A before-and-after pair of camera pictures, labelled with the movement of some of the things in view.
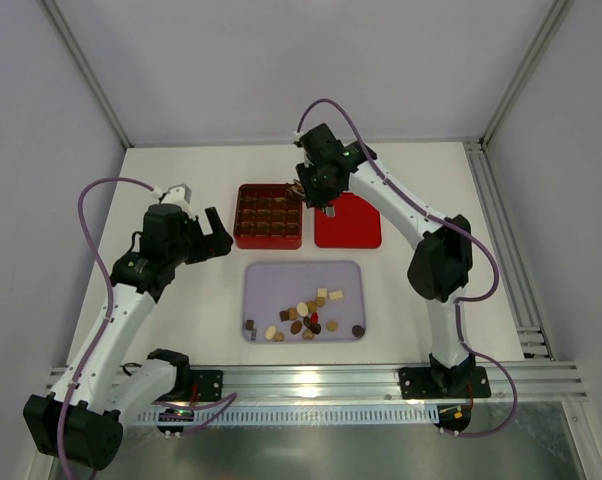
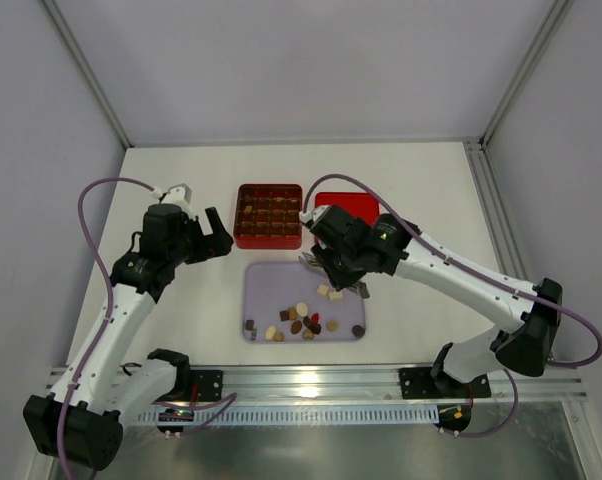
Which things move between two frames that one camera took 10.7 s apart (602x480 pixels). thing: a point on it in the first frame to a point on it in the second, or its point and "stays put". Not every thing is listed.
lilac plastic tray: [310, 302] stays put
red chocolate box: [268, 216] stays put
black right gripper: [310, 191] to [332, 267]
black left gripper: [201, 240] stays put
